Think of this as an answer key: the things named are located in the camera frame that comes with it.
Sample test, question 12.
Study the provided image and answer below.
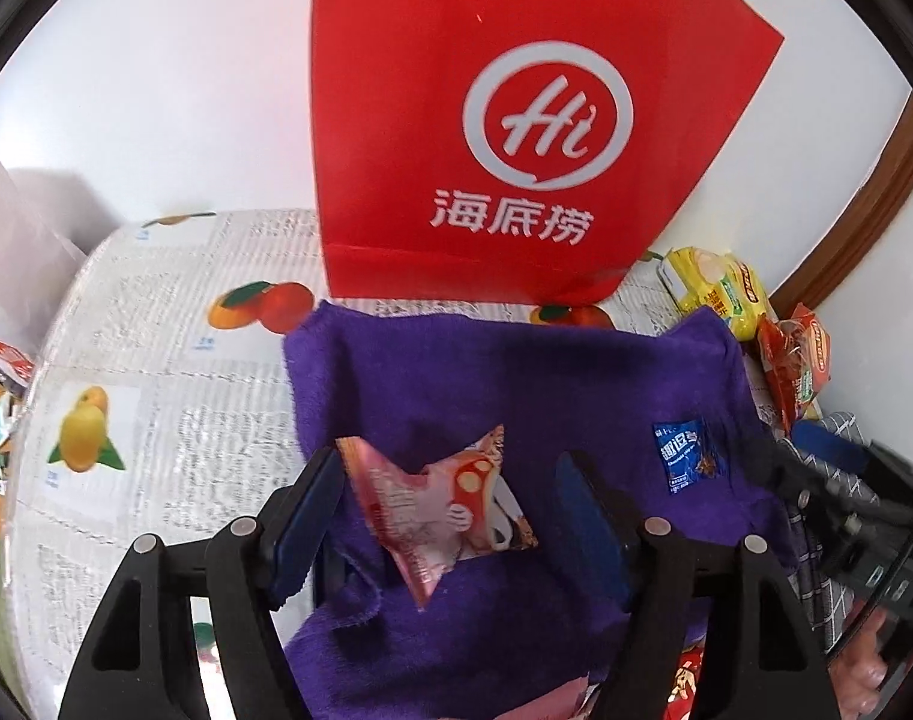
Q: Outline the small blue snack packet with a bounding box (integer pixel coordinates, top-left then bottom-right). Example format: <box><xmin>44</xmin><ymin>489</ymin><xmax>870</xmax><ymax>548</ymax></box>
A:
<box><xmin>651</xmin><ymin>416</ymin><xmax>728</xmax><ymax>494</ymax></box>

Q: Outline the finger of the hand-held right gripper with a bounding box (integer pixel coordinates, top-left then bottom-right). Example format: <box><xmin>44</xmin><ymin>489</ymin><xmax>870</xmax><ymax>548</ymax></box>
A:
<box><xmin>751</xmin><ymin>439</ymin><xmax>872</xmax><ymax>587</ymax></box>
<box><xmin>791</xmin><ymin>422</ymin><xmax>867</xmax><ymax>471</ymax></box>

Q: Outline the brown wooden door frame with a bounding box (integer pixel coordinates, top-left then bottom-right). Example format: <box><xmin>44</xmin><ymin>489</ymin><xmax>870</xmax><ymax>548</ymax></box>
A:
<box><xmin>767</xmin><ymin>94</ymin><xmax>913</xmax><ymax>308</ymax></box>

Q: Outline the orange snack packet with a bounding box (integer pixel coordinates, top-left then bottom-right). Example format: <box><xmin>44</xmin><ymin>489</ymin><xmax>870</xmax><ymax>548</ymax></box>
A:
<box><xmin>756</xmin><ymin>302</ymin><xmax>833</xmax><ymax>436</ymax></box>

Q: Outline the red cartoon print packet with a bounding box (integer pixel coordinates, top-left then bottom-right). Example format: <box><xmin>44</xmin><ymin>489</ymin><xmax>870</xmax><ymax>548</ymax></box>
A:
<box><xmin>662</xmin><ymin>649</ymin><xmax>708</xmax><ymax>720</ymax></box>

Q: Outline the pink mushroom print snack packet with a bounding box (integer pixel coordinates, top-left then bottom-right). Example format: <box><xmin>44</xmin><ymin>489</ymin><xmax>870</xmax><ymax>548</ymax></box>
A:
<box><xmin>336</xmin><ymin>424</ymin><xmax>540</xmax><ymax>611</ymax></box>

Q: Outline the red paper bag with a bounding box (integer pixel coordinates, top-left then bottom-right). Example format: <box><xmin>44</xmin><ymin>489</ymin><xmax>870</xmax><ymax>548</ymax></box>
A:
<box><xmin>310</xmin><ymin>0</ymin><xmax>786</xmax><ymax>308</ymax></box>

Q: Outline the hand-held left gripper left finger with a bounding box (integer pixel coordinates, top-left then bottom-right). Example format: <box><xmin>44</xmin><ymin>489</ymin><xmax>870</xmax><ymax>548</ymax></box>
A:
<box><xmin>57</xmin><ymin>446</ymin><xmax>348</xmax><ymax>720</ymax></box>

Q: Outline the person's right hand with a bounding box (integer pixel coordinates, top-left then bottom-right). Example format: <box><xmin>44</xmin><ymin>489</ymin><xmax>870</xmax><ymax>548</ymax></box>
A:
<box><xmin>827</xmin><ymin>615</ymin><xmax>903</xmax><ymax>720</ymax></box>

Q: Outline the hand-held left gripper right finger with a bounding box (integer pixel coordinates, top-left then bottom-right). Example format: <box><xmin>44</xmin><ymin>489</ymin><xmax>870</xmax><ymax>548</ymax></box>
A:
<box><xmin>553</xmin><ymin>451</ymin><xmax>840</xmax><ymax>720</ymax></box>

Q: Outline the white paper bag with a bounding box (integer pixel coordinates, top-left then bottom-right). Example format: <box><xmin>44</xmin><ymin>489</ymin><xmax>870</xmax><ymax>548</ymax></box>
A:
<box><xmin>0</xmin><ymin>152</ymin><xmax>89</xmax><ymax>346</ymax></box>

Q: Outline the purple towel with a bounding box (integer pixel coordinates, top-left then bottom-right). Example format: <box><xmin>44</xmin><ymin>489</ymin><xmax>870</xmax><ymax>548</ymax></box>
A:
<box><xmin>280</xmin><ymin>300</ymin><xmax>798</xmax><ymax>720</ymax></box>

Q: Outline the grey plaid cloth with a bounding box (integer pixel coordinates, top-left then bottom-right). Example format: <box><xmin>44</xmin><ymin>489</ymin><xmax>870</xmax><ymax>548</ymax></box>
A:
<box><xmin>786</xmin><ymin>411</ymin><xmax>885</xmax><ymax>653</ymax></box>

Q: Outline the fruit print tablecloth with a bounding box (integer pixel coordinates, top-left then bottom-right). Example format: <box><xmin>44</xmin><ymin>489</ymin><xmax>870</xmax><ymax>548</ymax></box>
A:
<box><xmin>6</xmin><ymin>208</ymin><xmax>788</xmax><ymax>720</ymax></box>

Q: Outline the yellow snack packet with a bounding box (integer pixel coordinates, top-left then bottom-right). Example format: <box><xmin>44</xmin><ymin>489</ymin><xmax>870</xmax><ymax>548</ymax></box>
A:
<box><xmin>664</xmin><ymin>246</ymin><xmax>774</xmax><ymax>342</ymax></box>

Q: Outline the red white box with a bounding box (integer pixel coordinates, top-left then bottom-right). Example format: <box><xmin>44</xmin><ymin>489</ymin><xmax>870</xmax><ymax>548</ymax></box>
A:
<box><xmin>0</xmin><ymin>334</ymin><xmax>35</xmax><ymax>391</ymax></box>

